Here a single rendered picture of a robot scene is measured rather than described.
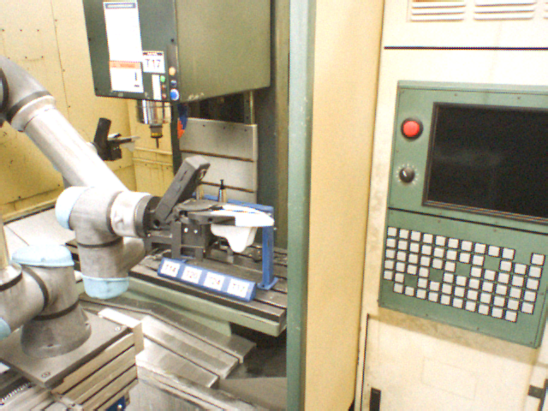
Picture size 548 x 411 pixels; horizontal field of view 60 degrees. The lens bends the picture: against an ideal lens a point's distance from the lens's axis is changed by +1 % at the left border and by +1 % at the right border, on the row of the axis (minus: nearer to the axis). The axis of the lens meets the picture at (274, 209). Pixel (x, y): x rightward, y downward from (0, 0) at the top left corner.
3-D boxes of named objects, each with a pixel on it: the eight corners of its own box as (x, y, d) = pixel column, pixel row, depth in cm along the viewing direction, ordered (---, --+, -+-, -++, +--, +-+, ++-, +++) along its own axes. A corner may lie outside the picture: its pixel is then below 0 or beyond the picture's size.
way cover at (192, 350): (211, 415, 161) (208, 377, 156) (38, 338, 202) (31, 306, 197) (256, 364, 186) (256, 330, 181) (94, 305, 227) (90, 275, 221)
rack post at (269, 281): (267, 291, 184) (267, 221, 173) (255, 288, 186) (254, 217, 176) (279, 281, 192) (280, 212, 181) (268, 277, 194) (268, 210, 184)
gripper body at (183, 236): (225, 248, 79) (160, 240, 82) (226, 198, 77) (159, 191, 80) (205, 263, 71) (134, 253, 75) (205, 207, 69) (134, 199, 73)
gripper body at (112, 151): (110, 155, 192) (86, 163, 183) (106, 134, 189) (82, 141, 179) (124, 157, 189) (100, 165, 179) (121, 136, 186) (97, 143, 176)
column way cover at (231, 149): (254, 223, 250) (253, 126, 232) (183, 208, 272) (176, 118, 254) (259, 220, 254) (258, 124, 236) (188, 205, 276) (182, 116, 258)
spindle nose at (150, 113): (181, 121, 208) (180, 92, 204) (154, 126, 196) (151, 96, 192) (157, 117, 217) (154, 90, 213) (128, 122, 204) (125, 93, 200)
